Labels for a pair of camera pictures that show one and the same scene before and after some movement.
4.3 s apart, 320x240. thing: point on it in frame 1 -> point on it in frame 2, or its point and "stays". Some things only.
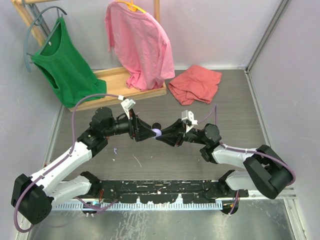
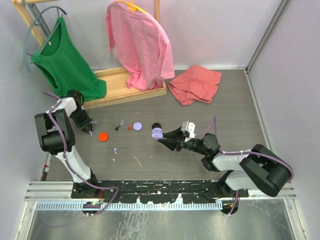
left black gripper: (138, 128) -> (86, 122)
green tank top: (63, 64) stays
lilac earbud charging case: (158, 132) stays
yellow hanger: (132, 7) stays
